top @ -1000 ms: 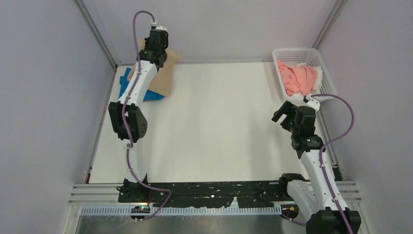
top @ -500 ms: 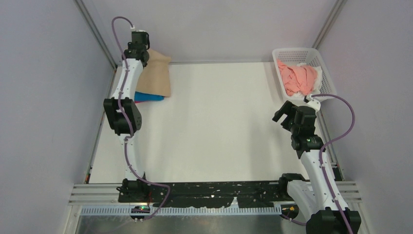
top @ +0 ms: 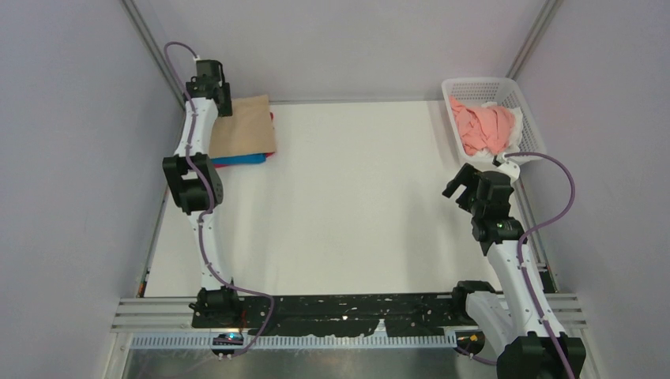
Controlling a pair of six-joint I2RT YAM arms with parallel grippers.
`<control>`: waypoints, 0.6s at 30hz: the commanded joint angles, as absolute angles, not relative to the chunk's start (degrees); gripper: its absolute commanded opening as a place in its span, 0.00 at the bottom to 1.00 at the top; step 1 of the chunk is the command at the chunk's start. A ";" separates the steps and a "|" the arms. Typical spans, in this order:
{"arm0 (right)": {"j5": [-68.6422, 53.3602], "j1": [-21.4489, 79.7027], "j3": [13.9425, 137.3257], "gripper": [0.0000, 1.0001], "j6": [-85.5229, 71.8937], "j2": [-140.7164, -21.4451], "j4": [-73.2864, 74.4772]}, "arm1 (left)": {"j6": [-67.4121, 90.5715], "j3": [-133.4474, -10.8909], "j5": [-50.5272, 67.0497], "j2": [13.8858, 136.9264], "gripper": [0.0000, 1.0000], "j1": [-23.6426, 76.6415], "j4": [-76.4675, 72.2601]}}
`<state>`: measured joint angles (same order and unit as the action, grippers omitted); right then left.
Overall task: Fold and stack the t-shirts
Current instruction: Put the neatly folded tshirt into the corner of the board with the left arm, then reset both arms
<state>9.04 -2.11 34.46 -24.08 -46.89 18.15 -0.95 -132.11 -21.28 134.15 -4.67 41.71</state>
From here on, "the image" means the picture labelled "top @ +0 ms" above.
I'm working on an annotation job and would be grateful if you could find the blue folded t shirt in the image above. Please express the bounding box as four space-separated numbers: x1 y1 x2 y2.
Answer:
211 153 272 167

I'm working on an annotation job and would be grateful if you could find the red folded t shirt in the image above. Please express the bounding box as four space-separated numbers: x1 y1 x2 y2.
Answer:
213 112 277 170

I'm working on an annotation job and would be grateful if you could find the aluminium frame rail left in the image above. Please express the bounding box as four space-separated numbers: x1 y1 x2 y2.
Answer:
119 0 186 110

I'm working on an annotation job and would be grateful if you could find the white t shirt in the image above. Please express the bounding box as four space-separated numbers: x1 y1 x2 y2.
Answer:
480 102 524 156

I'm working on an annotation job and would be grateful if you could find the beige t shirt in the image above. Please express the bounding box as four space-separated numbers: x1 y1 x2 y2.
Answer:
209 95 277 158

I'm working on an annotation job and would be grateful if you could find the aluminium frame rail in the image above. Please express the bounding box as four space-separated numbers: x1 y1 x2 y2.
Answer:
119 0 186 110
506 0 564 80

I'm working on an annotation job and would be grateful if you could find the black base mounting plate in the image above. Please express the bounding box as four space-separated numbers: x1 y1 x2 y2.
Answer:
189 292 475 337

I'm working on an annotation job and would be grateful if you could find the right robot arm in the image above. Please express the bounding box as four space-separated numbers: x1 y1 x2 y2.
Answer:
442 163 586 378

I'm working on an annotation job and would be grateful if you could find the pink t shirt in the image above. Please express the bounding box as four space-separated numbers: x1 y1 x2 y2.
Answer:
449 96 517 156

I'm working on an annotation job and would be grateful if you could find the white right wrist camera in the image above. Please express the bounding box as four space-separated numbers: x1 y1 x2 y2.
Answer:
492 153 521 182

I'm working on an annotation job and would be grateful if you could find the aluminium front rail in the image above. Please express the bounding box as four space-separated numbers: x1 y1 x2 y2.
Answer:
110 292 587 351

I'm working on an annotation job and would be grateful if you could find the aluminium frame rail right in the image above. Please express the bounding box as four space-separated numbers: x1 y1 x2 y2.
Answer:
506 0 564 80

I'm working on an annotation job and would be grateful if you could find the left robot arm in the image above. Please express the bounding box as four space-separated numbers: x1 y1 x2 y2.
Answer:
162 59 243 328

